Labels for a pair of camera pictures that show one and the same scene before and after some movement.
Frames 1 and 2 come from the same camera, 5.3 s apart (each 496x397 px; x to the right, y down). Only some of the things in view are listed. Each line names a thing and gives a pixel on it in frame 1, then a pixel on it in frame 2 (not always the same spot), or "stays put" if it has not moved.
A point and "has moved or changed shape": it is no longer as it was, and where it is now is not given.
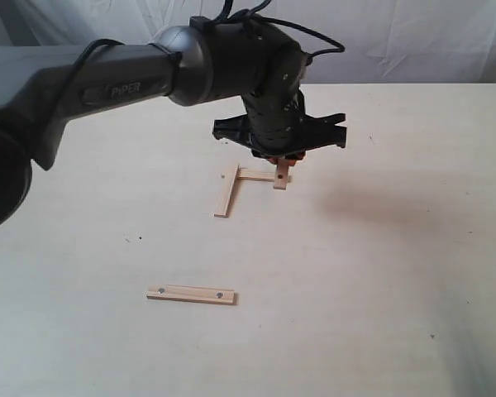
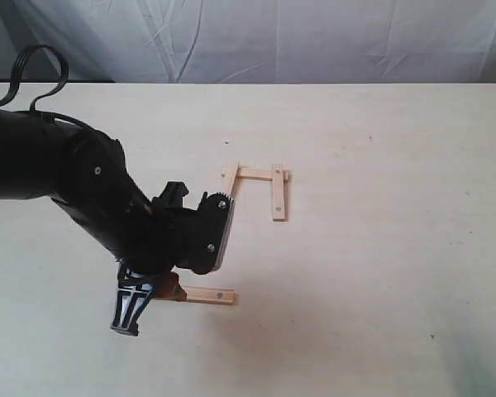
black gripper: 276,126 -> 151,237
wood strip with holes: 281,176 has moved or changed shape
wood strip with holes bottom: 190,294 stays put
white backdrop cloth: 385,41 stays put
